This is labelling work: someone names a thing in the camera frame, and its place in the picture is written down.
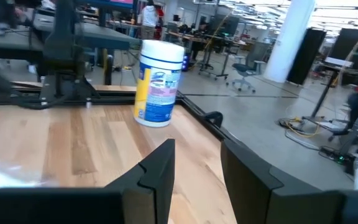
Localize white pillar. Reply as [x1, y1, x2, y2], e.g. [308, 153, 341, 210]
[262, 0, 317, 84]

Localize grey office chair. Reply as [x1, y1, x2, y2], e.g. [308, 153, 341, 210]
[226, 60, 266, 94]

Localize white yellow wipes canister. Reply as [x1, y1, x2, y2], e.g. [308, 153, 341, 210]
[133, 39, 186, 128]

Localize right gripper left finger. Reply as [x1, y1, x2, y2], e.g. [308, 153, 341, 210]
[0, 138, 177, 224]

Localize black table clamp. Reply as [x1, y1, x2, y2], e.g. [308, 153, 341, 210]
[203, 111, 224, 129]

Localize black partition panel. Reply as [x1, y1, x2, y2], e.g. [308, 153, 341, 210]
[286, 27, 328, 86]

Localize person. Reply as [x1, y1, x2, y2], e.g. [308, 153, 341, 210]
[139, 0, 160, 40]

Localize grey cart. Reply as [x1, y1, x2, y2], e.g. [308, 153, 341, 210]
[0, 21, 140, 65]

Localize black aluminium table frame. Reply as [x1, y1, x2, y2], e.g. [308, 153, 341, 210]
[0, 80, 241, 146]

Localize yellow cable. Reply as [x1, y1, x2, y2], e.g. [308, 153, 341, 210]
[283, 116, 322, 139]

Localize blue screen monitor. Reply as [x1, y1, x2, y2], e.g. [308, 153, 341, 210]
[76, 0, 135, 9]

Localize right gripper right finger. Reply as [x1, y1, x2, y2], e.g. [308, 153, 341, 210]
[221, 139, 358, 224]

